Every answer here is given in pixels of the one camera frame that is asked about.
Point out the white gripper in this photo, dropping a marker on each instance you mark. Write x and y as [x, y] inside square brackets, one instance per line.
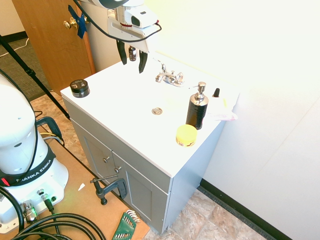
[125, 33]

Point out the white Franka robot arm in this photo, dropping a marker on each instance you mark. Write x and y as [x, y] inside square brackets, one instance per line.
[17, 140]

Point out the dark brown glass bottle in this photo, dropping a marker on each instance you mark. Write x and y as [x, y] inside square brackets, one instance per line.
[132, 53]

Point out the chrome faucet spout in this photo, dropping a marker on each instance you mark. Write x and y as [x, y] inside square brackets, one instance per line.
[166, 79]

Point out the chrome sink drain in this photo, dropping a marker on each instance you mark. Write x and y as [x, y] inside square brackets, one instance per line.
[157, 111]

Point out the black round jar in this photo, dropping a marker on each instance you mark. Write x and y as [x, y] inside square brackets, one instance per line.
[80, 88]

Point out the blue tape strip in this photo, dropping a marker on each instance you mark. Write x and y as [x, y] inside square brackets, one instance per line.
[82, 23]

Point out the brass door knob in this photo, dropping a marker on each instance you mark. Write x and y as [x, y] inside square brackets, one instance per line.
[70, 23]

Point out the brown wooden door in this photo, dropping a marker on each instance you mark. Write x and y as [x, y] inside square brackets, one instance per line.
[55, 50]

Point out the black soap dispenser chrome pump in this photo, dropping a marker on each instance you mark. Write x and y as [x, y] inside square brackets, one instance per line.
[197, 110]

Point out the small black-capped dropper bottle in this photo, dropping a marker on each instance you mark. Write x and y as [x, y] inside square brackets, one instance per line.
[216, 92]

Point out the yellow round jar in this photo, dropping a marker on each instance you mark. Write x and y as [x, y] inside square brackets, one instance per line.
[186, 136]

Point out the grey vanity cabinet white sink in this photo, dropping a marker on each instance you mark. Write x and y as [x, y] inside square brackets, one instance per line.
[150, 160]

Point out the black tripod leg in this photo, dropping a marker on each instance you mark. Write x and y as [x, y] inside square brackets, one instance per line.
[30, 72]

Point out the metal cabinet knob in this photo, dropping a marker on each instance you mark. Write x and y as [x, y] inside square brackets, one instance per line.
[117, 169]
[107, 159]

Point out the black metal c-clamp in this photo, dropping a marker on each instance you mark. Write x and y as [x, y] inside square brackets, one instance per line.
[117, 187]

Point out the brown wooden base board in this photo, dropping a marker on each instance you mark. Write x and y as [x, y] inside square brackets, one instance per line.
[82, 200]

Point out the green hex key set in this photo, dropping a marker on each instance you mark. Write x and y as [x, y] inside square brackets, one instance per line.
[125, 225]

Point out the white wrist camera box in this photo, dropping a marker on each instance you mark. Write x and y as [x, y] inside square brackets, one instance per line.
[141, 17]

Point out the black wall baseboard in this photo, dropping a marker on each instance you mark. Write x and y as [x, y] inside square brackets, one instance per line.
[250, 212]

